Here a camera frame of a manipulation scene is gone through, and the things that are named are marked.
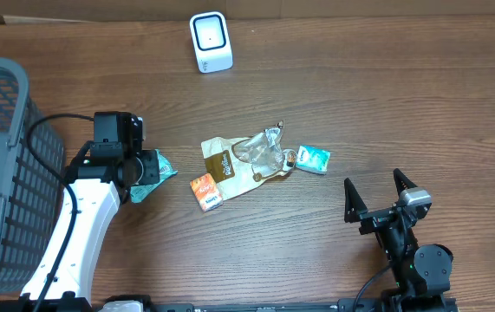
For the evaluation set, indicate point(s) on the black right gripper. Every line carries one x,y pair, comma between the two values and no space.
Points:
355,211

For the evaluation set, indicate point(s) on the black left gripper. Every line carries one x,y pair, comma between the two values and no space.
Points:
151,159

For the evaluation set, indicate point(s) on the teal snack packet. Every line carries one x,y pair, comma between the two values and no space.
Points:
166,171

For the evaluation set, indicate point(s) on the teal white tissue pack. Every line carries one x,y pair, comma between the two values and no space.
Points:
312,159

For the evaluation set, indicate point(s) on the orange tissue pack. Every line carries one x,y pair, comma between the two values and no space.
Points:
206,192

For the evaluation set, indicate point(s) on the beige brown bag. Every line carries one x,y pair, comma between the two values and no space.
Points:
240,165

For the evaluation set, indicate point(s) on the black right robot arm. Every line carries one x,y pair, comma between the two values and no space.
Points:
421,273

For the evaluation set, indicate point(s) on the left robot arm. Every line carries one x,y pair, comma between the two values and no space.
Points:
96,183

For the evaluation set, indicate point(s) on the white barcode scanner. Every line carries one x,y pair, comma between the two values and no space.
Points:
211,42

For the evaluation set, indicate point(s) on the grey plastic mesh basket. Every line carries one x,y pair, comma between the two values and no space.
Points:
28,193

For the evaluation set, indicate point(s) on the brown cardboard backdrop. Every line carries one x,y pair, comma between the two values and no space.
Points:
175,10

